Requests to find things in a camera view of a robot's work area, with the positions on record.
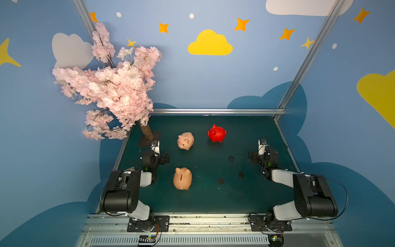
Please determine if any peach piggy bank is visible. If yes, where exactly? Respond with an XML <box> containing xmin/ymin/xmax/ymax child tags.
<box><xmin>173</xmin><ymin>167</ymin><xmax>192</xmax><ymax>190</ymax></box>

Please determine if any pink piggy bank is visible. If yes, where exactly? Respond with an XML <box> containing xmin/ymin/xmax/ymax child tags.
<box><xmin>178</xmin><ymin>132</ymin><xmax>194</xmax><ymax>150</ymax></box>

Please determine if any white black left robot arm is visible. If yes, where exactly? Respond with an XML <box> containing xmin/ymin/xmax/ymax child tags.
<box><xmin>100</xmin><ymin>150</ymin><xmax>170</xmax><ymax>233</ymax></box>

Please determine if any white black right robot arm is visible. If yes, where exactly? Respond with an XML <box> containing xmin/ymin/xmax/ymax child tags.
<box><xmin>248</xmin><ymin>145</ymin><xmax>341</xmax><ymax>233</ymax></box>

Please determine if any red piggy bank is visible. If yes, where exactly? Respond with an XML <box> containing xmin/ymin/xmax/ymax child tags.
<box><xmin>208</xmin><ymin>125</ymin><xmax>227</xmax><ymax>143</ymax></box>

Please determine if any left small circuit board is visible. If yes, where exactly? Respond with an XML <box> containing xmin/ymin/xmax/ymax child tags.
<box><xmin>137</xmin><ymin>235</ymin><xmax>158</xmax><ymax>247</ymax></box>

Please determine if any small circuit board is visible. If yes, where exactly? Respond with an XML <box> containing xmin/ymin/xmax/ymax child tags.
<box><xmin>137</xmin><ymin>235</ymin><xmax>158</xmax><ymax>247</ymax></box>
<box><xmin>268</xmin><ymin>235</ymin><xmax>285</xmax><ymax>247</ymax></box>

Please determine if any pink cherry blossom tree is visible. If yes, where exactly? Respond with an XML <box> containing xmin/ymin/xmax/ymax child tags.
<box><xmin>51</xmin><ymin>22</ymin><xmax>163</xmax><ymax>142</ymax></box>

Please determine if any right small circuit board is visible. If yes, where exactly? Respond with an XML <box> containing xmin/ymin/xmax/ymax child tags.
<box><xmin>268</xmin><ymin>235</ymin><xmax>285</xmax><ymax>247</ymax></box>

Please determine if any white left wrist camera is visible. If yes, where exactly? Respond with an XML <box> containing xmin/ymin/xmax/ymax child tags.
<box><xmin>151</xmin><ymin>140</ymin><xmax>160</xmax><ymax>156</ymax></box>

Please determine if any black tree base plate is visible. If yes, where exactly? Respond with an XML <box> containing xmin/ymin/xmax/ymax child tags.
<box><xmin>137</xmin><ymin>131</ymin><xmax>162</xmax><ymax>147</ymax></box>

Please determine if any aluminium back frame bar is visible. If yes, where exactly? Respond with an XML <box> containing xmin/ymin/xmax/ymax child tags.
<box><xmin>152</xmin><ymin>109</ymin><xmax>286</xmax><ymax>116</ymax></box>

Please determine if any aluminium right corner post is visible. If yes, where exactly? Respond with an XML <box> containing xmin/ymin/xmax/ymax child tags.
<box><xmin>273</xmin><ymin>0</ymin><xmax>346</xmax><ymax>122</ymax></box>

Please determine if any aluminium corner post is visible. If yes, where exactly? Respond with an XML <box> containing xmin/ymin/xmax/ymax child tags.
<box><xmin>73</xmin><ymin>1</ymin><xmax>115</xmax><ymax>68</ymax></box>
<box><xmin>273</xmin><ymin>0</ymin><xmax>346</xmax><ymax>122</ymax></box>

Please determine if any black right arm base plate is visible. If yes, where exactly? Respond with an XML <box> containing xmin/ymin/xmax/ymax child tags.
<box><xmin>247</xmin><ymin>213</ymin><xmax>293</xmax><ymax>234</ymax></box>

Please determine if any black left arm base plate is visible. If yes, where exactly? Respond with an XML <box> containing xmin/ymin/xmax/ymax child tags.
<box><xmin>127</xmin><ymin>215</ymin><xmax>170</xmax><ymax>233</ymax></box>

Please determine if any aluminium front rail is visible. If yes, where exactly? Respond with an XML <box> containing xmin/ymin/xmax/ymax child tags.
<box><xmin>76</xmin><ymin>213</ymin><xmax>343</xmax><ymax>247</ymax></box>

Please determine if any aluminium left corner post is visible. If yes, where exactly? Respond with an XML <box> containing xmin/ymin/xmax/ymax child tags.
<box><xmin>73</xmin><ymin>1</ymin><xmax>115</xmax><ymax>68</ymax></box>

